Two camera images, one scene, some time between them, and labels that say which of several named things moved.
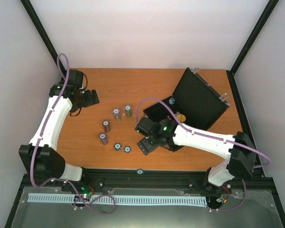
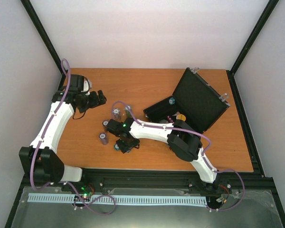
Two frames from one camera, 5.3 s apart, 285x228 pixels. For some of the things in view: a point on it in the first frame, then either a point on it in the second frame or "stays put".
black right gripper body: (144, 144) → (128, 145)
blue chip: (118, 146) stays put
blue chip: (172, 100) stays put
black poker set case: (197, 98) stays put
